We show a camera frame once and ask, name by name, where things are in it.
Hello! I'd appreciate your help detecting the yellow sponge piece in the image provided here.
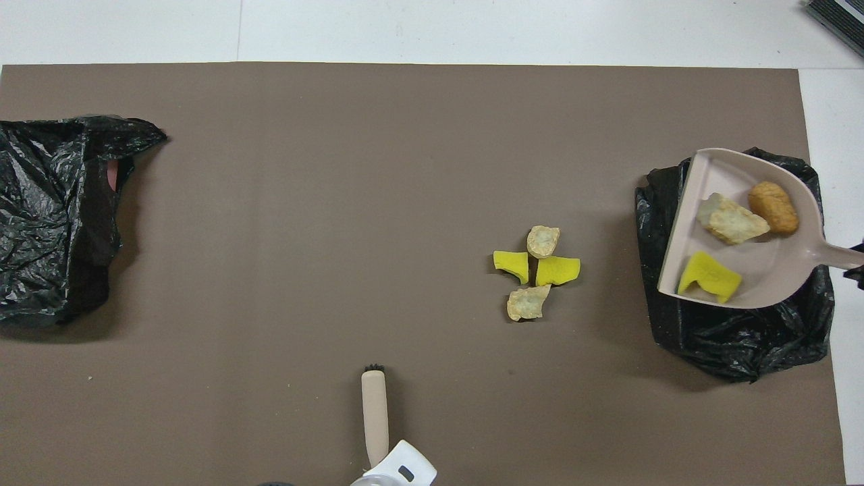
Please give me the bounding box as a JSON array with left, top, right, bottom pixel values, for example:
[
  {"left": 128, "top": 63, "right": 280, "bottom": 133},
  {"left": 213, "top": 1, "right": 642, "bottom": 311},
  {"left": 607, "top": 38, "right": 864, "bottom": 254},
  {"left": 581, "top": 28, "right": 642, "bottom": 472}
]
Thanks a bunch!
[
  {"left": 535, "top": 256, "right": 581, "bottom": 287},
  {"left": 493, "top": 250, "right": 531, "bottom": 285},
  {"left": 677, "top": 251, "right": 743, "bottom": 304}
]

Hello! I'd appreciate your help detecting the beige hand brush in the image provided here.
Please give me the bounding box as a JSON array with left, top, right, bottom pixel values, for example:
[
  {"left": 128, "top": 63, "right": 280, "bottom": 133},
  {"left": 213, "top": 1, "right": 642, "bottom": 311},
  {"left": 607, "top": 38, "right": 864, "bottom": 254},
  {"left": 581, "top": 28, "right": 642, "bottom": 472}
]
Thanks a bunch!
[{"left": 361, "top": 364, "right": 390, "bottom": 470}]

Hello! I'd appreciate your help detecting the brown croquette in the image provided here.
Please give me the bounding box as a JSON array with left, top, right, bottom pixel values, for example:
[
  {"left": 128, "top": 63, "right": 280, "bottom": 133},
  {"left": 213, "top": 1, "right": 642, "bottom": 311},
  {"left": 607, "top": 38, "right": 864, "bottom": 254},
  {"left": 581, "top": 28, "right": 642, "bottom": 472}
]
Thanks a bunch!
[{"left": 748, "top": 181, "right": 800, "bottom": 236}]

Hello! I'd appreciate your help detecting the brown table mat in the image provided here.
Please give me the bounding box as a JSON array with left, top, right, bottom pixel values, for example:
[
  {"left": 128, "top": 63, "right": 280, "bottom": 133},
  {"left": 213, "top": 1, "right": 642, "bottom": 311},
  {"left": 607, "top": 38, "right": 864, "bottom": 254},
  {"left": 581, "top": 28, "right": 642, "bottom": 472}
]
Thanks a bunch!
[{"left": 0, "top": 62, "right": 848, "bottom": 486}]

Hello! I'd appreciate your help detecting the dark ribbed object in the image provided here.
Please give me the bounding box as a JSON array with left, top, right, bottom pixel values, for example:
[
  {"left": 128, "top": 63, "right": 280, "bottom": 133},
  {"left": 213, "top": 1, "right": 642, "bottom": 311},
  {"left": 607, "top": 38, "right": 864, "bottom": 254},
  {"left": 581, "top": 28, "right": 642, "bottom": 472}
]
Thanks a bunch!
[{"left": 803, "top": 0, "right": 864, "bottom": 58}]

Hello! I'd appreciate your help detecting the pale bread chunk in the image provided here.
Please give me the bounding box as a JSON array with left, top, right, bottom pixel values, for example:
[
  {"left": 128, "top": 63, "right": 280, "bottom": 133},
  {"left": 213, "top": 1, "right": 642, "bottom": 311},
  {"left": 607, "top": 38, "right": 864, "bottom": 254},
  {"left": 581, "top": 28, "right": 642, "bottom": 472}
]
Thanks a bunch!
[
  {"left": 697, "top": 192, "right": 771, "bottom": 245},
  {"left": 506, "top": 284, "right": 552, "bottom": 323},
  {"left": 526, "top": 225, "right": 561, "bottom": 259}
]

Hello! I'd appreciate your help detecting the bin with black bag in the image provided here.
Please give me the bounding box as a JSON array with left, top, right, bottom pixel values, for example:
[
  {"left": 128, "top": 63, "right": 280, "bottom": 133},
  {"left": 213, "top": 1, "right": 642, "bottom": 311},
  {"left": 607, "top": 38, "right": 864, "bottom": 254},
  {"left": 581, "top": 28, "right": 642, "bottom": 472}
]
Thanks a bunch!
[
  {"left": 0, "top": 115, "right": 169, "bottom": 328},
  {"left": 634, "top": 147, "right": 836, "bottom": 383}
]

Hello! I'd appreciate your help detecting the beige plastic dustpan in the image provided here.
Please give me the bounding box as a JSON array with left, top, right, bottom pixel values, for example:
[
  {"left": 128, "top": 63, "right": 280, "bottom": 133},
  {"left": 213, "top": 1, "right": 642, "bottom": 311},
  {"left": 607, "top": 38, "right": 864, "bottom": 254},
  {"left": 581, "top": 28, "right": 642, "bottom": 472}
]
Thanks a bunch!
[{"left": 657, "top": 147, "right": 864, "bottom": 310}]

